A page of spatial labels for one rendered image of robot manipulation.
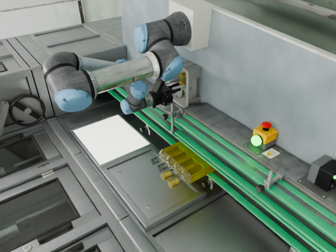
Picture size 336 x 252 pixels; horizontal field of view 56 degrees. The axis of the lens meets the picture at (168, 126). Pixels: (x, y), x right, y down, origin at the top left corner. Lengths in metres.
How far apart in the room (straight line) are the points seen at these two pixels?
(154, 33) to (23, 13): 3.65
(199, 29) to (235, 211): 0.83
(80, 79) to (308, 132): 0.85
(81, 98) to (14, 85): 1.04
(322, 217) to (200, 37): 0.88
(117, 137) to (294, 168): 1.04
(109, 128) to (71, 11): 3.27
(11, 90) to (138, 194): 1.05
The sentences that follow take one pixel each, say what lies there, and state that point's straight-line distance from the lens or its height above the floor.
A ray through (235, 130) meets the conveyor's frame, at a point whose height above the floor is 0.82.
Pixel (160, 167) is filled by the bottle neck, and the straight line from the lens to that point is 1.45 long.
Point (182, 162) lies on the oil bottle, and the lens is 1.44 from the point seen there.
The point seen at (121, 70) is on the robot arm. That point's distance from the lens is 1.21.
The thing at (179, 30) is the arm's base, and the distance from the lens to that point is 1.42.
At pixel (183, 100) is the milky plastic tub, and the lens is 1.72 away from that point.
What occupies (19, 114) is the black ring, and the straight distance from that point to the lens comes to 2.18.
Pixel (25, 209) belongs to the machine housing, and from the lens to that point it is 1.68.
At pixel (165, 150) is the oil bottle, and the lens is 1.52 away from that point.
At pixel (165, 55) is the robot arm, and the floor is 1.04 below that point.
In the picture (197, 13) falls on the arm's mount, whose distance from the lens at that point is 1.42.
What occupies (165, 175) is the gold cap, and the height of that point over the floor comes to 1.15.
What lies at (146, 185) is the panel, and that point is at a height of 1.18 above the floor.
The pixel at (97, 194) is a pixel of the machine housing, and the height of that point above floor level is 1.40.
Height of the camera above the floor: 1.71
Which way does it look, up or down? 28 degrees down
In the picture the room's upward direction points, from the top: 112 degrees counter-clockwise
